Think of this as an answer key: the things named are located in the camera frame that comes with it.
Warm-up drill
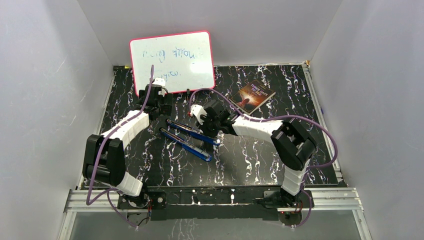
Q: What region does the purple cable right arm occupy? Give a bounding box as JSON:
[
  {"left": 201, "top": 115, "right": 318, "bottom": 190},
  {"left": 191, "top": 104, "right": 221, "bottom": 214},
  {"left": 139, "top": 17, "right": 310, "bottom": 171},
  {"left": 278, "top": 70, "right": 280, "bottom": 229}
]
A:
[{"left": 188, "top": 88, "right": 339, "bottom": 229}]

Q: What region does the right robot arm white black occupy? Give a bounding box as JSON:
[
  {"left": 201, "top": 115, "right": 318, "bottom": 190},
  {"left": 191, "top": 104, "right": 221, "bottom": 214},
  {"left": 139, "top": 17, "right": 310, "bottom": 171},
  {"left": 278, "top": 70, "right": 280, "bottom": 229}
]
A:
[{"left": 189, "top": 100, "right": 317, "bottom": 207}]

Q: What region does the paperback book orange cover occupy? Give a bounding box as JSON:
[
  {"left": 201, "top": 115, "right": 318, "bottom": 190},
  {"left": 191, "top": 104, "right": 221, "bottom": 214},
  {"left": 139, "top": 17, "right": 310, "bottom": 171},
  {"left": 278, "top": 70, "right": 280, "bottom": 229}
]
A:
[{"left": 229, "top": 80, "right": 276, "bottom": 115}]

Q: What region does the whiteboard with pink frame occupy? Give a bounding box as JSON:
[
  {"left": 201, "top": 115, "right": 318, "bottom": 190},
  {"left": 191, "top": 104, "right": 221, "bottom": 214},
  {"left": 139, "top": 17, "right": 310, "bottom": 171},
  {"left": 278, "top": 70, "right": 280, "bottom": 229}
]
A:
[{"left": 129, "top": 30, "right": 216, "bottom": 93}]

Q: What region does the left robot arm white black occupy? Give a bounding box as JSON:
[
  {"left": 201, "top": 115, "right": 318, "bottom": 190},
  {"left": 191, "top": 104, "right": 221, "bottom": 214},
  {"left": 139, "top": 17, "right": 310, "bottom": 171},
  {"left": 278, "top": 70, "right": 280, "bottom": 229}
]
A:
[{"left": 82, "top": 78, "right": 172, "bottom": 208}]

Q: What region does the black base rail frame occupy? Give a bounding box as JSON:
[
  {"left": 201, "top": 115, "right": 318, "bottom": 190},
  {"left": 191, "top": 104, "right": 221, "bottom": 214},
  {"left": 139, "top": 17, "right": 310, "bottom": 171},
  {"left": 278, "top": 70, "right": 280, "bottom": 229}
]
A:
[{"left": 118, "top": 185, "right": 310, "bottom": 224}]

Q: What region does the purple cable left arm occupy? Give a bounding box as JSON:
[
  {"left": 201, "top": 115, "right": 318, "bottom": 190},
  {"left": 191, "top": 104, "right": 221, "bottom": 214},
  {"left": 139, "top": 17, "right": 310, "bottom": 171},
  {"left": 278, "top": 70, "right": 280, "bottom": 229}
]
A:
[{"left": 86, "top": 64, "right": 156, "bottom": 229}]

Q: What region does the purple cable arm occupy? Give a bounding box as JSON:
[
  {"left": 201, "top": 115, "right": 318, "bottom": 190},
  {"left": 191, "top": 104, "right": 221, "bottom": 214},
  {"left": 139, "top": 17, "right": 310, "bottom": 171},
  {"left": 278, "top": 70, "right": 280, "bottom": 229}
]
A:
[
  {"left": 86, "top": 64, "right": 156, "bottom": 229},
  {"left": 188, "top": 88, "right": 339, "bottom": 229}
]

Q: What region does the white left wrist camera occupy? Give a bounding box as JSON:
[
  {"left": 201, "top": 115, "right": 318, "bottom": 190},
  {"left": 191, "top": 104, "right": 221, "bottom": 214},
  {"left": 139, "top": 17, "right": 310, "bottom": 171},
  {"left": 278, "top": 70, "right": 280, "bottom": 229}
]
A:
[{"left": 152, "top": 77, "right": 166, "bottom": 88}]

